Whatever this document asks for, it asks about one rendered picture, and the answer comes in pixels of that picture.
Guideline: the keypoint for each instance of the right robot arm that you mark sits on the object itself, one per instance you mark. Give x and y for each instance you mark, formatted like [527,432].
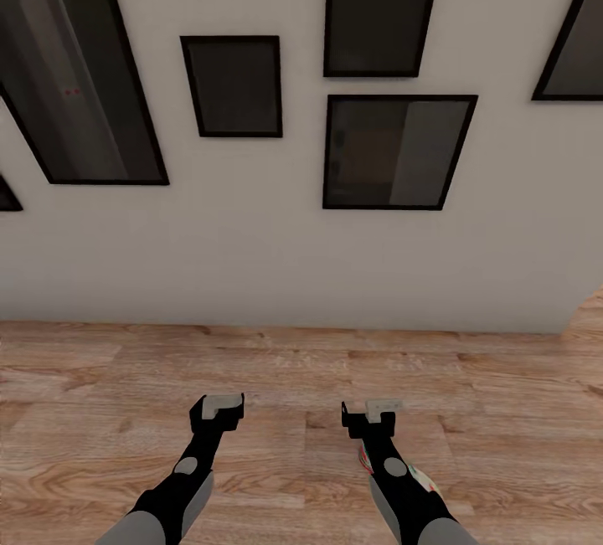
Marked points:
[415,516]

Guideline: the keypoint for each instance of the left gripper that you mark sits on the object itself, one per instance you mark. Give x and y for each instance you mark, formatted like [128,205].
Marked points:
[225,420]

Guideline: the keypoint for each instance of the gym shoe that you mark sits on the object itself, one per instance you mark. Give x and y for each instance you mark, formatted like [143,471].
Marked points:
[420,476]

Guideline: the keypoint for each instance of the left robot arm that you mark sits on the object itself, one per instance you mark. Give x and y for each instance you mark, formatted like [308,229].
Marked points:
[164,515]

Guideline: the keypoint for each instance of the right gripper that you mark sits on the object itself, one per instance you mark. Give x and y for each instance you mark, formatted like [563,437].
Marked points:
[360,428]

